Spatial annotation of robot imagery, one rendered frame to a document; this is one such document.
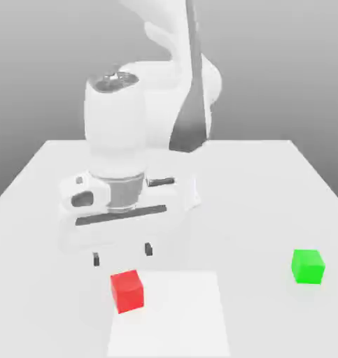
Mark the small red cube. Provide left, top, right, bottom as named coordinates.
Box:
left=110, top=269, right=145, bottom=315

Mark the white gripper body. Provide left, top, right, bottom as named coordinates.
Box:
left=57, top=174, right=202, bottom=253

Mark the small green cube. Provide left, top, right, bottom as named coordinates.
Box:
left=290, top=249, right=326, bottom=285

